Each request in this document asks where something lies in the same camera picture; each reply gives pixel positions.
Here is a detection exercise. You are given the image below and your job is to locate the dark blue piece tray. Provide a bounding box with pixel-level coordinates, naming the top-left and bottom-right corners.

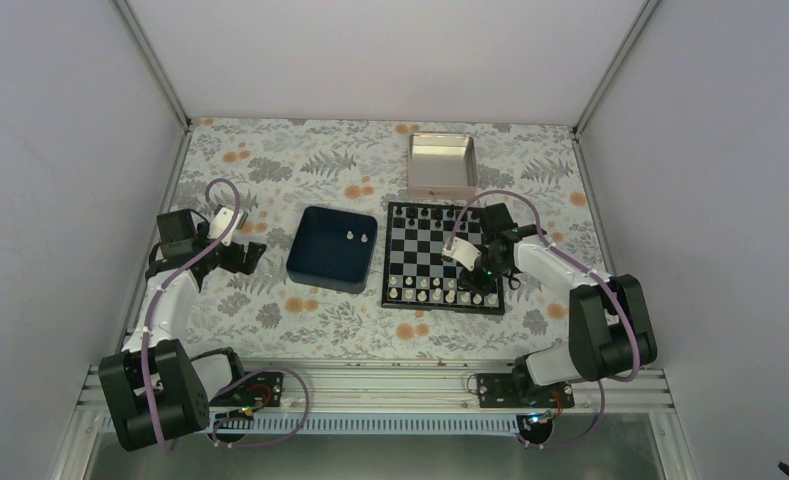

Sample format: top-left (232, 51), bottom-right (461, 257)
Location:
top-left (285, 206), bottom-right (378, 294)

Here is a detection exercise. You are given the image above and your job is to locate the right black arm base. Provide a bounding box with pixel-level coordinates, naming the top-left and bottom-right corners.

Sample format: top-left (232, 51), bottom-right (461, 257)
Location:
top-left (464, 373), bottom-right (575, 444)

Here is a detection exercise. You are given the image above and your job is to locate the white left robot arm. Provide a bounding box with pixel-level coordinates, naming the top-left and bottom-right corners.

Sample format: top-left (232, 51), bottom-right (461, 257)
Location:
top-left (98, 206), bottom-right (266, 451)

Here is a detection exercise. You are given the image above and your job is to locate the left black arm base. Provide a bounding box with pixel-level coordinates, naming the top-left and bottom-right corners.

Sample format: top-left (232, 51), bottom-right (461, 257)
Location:
top-left (207, 372), bottom-right (284, 443)

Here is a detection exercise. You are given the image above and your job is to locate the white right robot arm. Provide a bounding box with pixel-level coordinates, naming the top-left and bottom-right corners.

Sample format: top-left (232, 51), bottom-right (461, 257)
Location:
top-left (443, 203), bottom-right (658, 407)

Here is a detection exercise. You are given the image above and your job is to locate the black white chess board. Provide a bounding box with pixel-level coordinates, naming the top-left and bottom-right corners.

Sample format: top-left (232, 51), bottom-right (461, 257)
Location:
top-left (381, 202), bottom-right (505, 316)

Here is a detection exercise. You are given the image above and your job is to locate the silver metal tin box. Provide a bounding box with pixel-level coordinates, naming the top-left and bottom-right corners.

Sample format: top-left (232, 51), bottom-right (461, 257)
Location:
top-left (407, 132), bottom-right (479, 200)

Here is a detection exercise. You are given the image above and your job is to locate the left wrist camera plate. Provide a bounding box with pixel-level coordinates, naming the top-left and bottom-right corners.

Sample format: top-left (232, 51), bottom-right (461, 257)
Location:
top-left (207, 206), bottom-right (247, 246)

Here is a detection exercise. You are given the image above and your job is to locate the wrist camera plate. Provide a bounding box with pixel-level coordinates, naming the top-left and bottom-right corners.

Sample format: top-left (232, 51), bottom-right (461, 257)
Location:
top-left (207, 206), bottom-right (247, 246)
top-left (442, 236), bottom-right (482, 271)

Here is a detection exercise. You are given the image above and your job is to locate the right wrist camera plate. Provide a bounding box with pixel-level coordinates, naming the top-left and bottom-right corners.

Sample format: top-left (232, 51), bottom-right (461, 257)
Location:
top-left (442, 236), bottom-right (482, 271)

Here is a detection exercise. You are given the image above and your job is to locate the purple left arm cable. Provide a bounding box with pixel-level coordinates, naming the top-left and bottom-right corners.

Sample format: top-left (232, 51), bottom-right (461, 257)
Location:
top-left (138, 177), bottom-right (244, 450)

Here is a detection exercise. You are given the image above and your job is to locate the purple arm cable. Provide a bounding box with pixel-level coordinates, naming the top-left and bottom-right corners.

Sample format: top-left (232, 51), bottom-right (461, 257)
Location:
top-left (444, 189), bottom-right (643, 452)
top-left (138, 177), bottom-right (244, 450)

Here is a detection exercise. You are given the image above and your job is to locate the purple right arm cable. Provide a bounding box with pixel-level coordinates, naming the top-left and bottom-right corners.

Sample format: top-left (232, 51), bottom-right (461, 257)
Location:
top-left (444, 189), bottom-right (643, 452)

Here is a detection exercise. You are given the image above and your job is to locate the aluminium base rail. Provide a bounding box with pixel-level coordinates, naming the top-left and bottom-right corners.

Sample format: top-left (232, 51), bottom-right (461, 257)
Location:
top-left (240, 360), bottom-right (675, 436)

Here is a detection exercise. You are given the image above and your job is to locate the aluminium frame post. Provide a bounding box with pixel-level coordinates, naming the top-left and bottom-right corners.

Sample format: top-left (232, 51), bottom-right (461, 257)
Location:
top-left (111, 0), bottom-right (191, 129)
top-left (573, 0), bottom-right (662, 138)

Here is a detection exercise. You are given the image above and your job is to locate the right aluminium frame post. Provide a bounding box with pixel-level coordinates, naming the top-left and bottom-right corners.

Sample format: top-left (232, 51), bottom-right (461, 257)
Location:
top-left (573, 0), bottom-right (662, 138)

